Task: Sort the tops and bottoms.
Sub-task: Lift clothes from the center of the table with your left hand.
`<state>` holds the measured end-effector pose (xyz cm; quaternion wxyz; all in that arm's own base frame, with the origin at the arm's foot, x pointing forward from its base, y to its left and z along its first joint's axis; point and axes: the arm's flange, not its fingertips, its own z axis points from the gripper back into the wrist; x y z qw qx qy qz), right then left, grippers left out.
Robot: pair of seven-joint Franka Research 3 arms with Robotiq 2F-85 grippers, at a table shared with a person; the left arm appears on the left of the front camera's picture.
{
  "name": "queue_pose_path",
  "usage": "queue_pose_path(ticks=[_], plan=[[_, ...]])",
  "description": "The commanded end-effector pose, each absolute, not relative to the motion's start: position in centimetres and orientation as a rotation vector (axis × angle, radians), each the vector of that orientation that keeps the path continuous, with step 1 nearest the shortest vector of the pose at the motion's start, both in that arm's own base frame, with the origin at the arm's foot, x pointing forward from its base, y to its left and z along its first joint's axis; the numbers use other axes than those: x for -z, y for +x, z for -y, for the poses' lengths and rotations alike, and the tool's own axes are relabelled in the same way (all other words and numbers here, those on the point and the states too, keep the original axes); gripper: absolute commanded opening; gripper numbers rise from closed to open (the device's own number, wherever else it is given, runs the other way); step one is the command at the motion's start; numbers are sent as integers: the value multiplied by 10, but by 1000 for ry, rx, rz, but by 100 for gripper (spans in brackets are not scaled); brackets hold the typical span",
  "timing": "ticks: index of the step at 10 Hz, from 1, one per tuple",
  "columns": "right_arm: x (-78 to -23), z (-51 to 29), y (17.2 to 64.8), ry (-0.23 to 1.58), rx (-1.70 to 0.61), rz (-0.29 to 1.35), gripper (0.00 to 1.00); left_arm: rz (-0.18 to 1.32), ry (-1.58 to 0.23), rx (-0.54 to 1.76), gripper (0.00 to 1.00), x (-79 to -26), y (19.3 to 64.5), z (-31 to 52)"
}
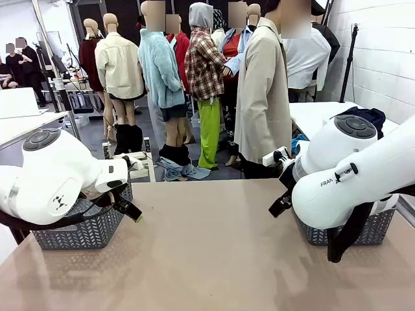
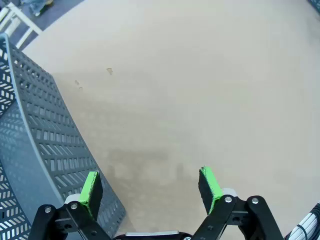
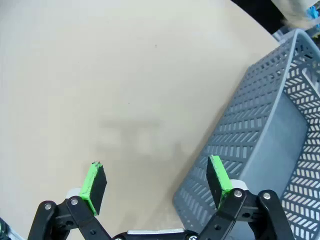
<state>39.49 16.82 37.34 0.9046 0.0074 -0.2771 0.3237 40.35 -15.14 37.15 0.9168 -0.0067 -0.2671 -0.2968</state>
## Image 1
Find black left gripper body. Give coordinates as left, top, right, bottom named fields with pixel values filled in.
left=112, top=191, right=132, bottom=211

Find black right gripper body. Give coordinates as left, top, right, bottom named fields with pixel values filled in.
left=279, top=160, right=298, bottom=198

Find crumpled blue cloth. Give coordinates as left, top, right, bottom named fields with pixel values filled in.
left=290, top=134, right=311, bottom=156

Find grey plastic woven basket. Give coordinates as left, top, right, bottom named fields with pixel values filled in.
left=294, top=200, right=398, bottom=246
left=32, top=176, right=134, bottom=250

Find black dropped trousers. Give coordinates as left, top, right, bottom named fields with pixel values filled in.
left=113, top=124, right=143, bottom=155

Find white table with white legs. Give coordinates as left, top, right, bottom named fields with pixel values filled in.
left=288, top=101, right=399, bottom=143

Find dark and denim dropped trousers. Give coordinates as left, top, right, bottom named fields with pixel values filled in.
left=158, top=144, right=211, bottom=181

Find person in beige coat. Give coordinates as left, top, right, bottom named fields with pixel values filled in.
left=233, top=0, right=313, bottom=179

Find cluttered metal workbench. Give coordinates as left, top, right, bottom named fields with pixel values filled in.
left=41, top=66, right=104, bottom=114

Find mannequin in white shirt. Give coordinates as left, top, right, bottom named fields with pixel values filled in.
left=281, top=27, right=332, bottom=92

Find white table with metal leg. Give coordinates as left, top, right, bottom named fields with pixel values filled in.
left=0, top=86, right=82, bottom=146

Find black tripod stand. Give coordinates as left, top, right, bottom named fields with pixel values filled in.
left=338, top=23, right=361, bottom=104

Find mannequin in light blue fleece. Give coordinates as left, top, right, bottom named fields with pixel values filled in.
left=137, top=0, right=195, bottom=146

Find mannequin in plaid shirt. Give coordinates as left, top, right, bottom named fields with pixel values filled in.
left=184, top=2, right=228, bottom=171

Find mannequin in cream shirt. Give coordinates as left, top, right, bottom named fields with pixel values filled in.
left=94, top=13, right=146, bottom=143

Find mannequin in blue shirt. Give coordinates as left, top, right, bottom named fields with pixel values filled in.
left=220, top=1, right=250, bottom=168

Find mannequin in black jacket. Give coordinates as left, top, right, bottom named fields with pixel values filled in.
left=311, top=21, right=340, bottom=65

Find mannequin in maroon top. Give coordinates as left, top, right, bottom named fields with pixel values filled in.
left=78, top=18, right=106, bottom=98

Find black monitor on stand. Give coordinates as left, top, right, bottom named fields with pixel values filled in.
left=51, top=54, right=69, bottom=75

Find person in black clothes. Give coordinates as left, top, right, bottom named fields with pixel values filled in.
left=5, top=43, right=24, bottom=88
left=0, top=58, right=19, bottom=90
left=14, top=37, right=47, bottom=108

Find mannequin in red jacket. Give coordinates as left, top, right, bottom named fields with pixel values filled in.
left=165, top=14, right=191, bottom=95

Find mannequin in black coat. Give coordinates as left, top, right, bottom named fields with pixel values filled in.
left=246, top=3, right=262, bottom=29

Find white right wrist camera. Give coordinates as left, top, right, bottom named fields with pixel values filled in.
left=261, top=146, right=290, bottom=167

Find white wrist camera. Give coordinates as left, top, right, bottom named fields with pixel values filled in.
left=261, top=146, right=290, bottom=167
left=120, top=154, right=144, bottom=172

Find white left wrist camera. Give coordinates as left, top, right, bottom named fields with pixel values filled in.
left=120, top=154, right=144, bottom=172

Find dark brown wooden post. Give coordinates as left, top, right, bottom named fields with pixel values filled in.
left=9, top=226, right=32, bottom=246

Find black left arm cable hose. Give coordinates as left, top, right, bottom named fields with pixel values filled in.
left=0, top=190, right=130, bottom=229

